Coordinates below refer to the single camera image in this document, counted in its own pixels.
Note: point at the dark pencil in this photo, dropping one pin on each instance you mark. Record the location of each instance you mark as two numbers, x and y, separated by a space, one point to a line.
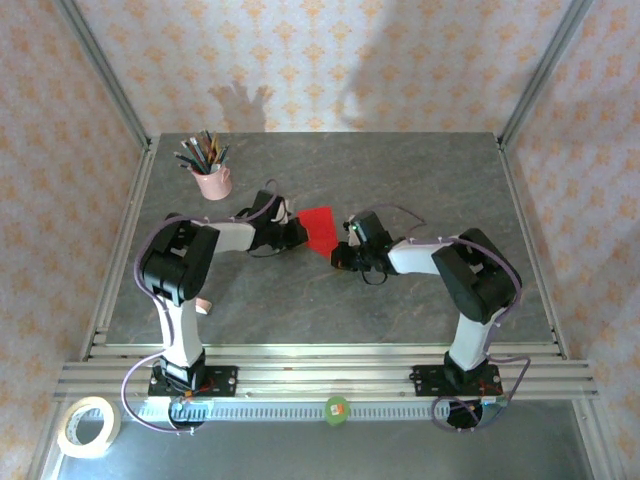
189 163
222 156

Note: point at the cream masking tape roll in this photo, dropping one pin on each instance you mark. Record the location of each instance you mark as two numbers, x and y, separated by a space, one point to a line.
65 440

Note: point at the grey pencil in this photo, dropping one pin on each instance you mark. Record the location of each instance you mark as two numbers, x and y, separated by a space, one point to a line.
194 156

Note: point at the yellow pencil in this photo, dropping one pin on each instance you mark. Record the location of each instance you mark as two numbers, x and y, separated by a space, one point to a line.
214 148

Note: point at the wide aluminium frame rail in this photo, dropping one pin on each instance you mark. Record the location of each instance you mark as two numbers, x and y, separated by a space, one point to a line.
325 380

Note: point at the pink eraser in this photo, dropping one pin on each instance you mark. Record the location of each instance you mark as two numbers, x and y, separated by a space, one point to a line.
204 308

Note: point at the aluminium frame post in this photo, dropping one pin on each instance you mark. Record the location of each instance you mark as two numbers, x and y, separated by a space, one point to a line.
102 65
544 65

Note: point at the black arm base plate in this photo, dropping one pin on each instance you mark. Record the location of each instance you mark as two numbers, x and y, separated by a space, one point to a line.
225 377
425 380

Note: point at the pink mug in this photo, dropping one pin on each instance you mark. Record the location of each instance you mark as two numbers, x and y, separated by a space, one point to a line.
215 185

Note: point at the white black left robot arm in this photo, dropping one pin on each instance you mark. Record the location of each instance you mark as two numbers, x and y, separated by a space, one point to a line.
182 330

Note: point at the red square paper sheet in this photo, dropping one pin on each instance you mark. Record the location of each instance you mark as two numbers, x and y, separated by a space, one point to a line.
320 230

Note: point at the teal pencil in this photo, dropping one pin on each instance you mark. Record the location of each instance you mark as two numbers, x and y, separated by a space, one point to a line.
207 149

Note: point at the aluminium side rail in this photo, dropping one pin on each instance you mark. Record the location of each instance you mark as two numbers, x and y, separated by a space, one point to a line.
521 210
130 210

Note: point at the narrow aluminium frame rail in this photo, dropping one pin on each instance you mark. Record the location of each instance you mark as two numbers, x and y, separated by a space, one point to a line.
325 351

